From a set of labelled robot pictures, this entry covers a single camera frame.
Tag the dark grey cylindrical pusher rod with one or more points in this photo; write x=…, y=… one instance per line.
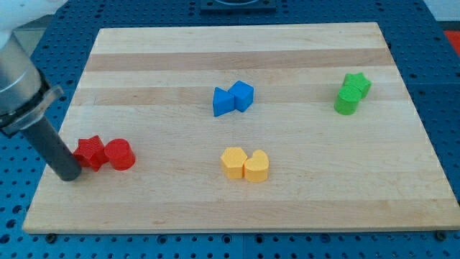
x=44, y=138

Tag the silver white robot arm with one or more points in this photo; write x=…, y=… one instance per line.
x=25, y=92

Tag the red star block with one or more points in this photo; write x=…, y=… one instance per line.
x=90, y=153

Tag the light wooden board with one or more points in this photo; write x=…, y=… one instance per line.
x=374, y=170

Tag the blue triangle block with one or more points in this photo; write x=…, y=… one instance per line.
x=223, y=102

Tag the green cylinder block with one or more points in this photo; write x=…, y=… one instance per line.
x=347, y=100

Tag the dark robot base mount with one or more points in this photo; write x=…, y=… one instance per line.
x=213, y=6

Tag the blue cube block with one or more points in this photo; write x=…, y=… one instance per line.
x=243, y=95

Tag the green star block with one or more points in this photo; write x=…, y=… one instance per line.
x=358, y=81

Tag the red cylinder block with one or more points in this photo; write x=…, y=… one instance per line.
x=120, y=154

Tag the yellow heart block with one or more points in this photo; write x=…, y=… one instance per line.
x=256, y=168

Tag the yellow hexagon block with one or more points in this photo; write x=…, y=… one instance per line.
x=232, y=162

